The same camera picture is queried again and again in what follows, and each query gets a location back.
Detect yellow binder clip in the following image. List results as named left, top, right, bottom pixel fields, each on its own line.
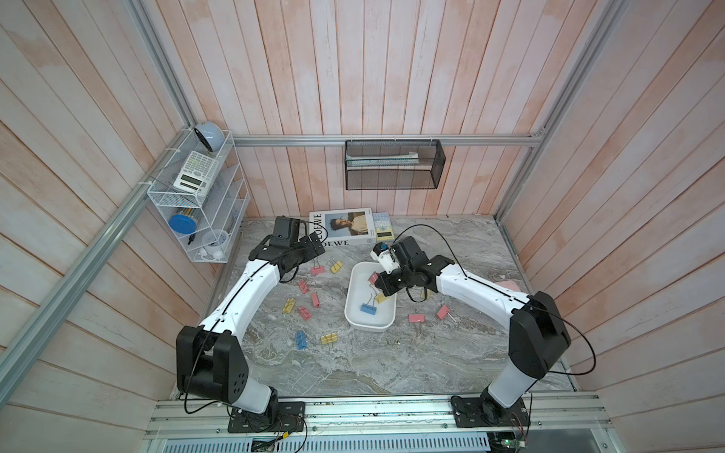
left=321, top=332, right=339, bottom=345
left=282, top=298, right=296, bottom=314
left=330, top=260, right=343, bottom=274

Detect white storage box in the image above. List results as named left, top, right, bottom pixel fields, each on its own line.
left=345, top=262, right=396, bottom=333

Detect blue binder clip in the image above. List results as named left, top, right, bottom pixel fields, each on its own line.
left=296, top=330, right=308, bottom=350
left=360, top=304, right=377, bottom=315

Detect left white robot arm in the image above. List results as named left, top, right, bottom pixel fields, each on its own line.
left=176, top=216, right=325, bottom=419

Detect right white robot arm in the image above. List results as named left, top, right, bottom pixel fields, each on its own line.
left=371, top=237, right=571, bottom=413

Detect yellow blue calculator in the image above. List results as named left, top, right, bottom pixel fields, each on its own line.
left=372, top=213, right=395, bottom=242

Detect white LOEWE book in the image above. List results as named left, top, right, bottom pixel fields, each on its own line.
left=309, top=208, right=377, bottom=248

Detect blue lid container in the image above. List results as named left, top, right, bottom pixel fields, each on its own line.
left=168, top=208, right=200, bottom=235

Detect papers in mesh basket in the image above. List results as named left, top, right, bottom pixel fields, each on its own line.
left=346, top=152, right=421, bottom=168

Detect white calculator on shelf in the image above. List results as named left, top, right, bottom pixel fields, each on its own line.
left=173, top=151, right=221, bottom=197

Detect white wire shelf rack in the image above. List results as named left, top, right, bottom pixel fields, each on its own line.
left=147, top=126, right=251, bottom=263

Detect black mesh wall basket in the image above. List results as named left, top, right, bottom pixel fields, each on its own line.
left=344, top=139, right=447, bottom=191

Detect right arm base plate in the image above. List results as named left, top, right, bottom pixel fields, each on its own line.
left=449, top=396, right=531, bottom=428

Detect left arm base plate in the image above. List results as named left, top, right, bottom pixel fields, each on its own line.
left=228, top=401, right=306, bottom=434

